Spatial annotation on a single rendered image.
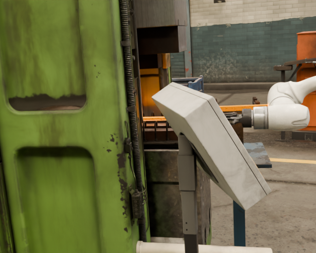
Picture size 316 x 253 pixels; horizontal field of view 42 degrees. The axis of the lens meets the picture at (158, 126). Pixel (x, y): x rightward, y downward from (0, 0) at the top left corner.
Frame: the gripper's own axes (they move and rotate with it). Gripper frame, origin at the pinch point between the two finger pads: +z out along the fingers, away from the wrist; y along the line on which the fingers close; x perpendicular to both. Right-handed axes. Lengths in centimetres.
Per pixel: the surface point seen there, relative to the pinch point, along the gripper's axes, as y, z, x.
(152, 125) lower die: -6.6, 18.4, -0.6
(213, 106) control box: -73, -12, 18
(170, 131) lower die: -12.4, 10.2, -1.8
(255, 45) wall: 770, -35, -2
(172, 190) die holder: -12.6, 10.5, -25.4
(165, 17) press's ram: -17.4, 8.4, 39.9
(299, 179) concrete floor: 205, -62, -100
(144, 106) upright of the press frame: 22.9, 28.5, 1.8
